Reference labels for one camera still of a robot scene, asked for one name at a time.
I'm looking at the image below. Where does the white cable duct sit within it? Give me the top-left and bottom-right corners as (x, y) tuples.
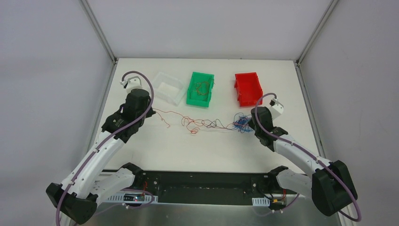
(252, 197), (270, 207)
(104, 192), (158, 204)

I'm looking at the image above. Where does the clear plastic bin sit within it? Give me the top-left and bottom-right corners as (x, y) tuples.
(152, 72), (187, 106)

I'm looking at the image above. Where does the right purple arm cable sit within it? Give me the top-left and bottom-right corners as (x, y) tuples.
(254, 93), (362, 222)

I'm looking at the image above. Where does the red plastic bin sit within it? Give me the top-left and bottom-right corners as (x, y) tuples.
(234, 72), (263, 107)

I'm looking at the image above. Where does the aluminium frame post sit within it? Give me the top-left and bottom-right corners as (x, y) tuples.
(79, 0), (117, 65)
(296, 0), (340, 66)

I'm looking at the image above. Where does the right aluminium frame post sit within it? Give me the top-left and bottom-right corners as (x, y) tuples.
(296, 0), (340, 66)

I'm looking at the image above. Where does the left white cable duct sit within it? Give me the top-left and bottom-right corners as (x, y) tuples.
(104, 192), (158, 204)

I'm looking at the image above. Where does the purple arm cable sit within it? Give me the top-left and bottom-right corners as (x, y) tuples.
(254, 93), (362, 222)
(55, 71), (155, 226)

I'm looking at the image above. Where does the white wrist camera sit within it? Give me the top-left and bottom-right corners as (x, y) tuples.
(120, 76), (143, 93)
(269, 98), (284, 120)

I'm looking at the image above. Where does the left aluminium frame post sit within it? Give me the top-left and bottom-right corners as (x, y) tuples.
(79, 0), (117, 65)

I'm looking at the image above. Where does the right white cable duct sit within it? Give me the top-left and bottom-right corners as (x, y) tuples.
(252, 197), (270, 207)

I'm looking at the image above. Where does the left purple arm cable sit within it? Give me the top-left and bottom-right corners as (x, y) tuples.
(55, 71), (155, 226)

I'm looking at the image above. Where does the green plastic bin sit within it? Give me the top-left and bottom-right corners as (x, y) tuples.
(186, 72), (214, 108)

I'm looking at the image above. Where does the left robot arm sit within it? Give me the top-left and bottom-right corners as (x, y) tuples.
(46, 89), (155, 226)

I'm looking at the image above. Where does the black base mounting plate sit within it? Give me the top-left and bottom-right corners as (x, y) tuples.
(128, 170), (294, 206)

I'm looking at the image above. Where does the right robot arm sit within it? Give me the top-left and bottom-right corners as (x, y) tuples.
(248, 107), (358, 216)

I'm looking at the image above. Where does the blue wire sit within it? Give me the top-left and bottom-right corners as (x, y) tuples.
(232, 113), (255, 134)

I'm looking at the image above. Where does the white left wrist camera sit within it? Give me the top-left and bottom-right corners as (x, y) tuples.
(120, 76), (143, 93)

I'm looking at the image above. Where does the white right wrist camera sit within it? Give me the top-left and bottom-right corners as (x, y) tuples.
(269, 98), (284, 120)

